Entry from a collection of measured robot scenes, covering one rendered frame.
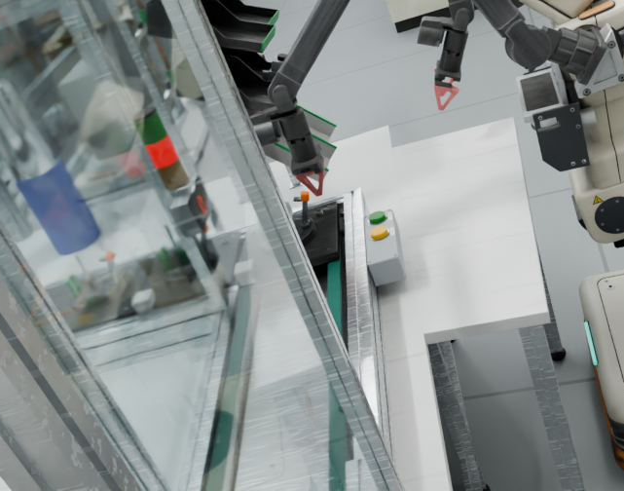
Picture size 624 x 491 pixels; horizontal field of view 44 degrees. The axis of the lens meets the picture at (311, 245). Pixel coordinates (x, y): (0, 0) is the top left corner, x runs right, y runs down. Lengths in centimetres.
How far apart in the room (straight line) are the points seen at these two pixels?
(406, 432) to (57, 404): 107
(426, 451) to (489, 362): 146
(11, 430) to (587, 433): 223
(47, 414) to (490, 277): 139
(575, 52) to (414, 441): 82
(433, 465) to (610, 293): 130
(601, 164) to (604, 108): 13
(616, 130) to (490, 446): 105
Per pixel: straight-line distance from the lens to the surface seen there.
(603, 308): 245
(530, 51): 163
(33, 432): 33
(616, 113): 194
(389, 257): 162
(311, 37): 163
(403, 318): 161
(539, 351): 161
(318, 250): 172
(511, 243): 174
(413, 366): 149
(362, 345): 141
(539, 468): 241
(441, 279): 169
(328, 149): 206
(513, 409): 259
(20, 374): 32
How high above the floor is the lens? 180
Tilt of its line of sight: 28 degrees down
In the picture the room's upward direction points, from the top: 22 degrees counter-clockwise
